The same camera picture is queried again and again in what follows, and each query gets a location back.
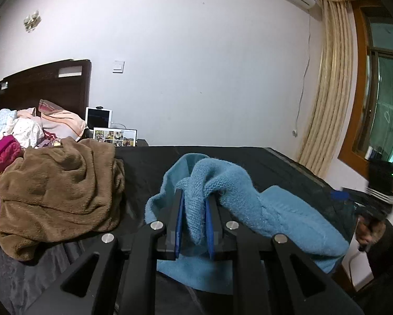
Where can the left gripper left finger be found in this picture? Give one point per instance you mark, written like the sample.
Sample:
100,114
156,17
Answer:
174,226

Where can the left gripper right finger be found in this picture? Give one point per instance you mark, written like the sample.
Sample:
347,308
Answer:
214,229

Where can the blue knit sweater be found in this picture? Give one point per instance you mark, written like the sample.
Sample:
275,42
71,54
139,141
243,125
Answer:
274,210

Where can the person's right hand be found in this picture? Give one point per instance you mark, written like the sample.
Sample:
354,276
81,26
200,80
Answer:
367,233

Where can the black table cover cloth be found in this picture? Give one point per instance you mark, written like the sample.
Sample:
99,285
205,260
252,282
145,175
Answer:
115,272

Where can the beige pleated curtain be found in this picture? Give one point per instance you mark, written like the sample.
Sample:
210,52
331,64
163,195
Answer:
333,90

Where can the brown fleece blanket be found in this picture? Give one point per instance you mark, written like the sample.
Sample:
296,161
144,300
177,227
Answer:
59,193

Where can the white tablet device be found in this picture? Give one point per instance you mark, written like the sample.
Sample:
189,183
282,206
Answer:
98,117

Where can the pink striped pillow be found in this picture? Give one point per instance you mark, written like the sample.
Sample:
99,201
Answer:
60,122

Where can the magenta knit garment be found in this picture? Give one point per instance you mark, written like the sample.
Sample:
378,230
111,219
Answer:
10,149

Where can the white floral bedding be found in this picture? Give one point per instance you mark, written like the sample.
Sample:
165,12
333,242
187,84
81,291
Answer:
24,125

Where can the dark wooden headboard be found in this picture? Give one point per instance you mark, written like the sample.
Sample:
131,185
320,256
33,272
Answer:
65,83

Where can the photo collage frame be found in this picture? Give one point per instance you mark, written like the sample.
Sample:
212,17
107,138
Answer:
117,137

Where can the white wall switch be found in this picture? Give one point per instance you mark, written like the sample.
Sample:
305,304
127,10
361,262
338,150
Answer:
118,66

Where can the wooden window frame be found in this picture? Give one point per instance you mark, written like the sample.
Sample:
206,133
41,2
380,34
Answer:
370,128

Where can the wall lamp fixture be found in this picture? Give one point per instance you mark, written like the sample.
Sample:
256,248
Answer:
32,21

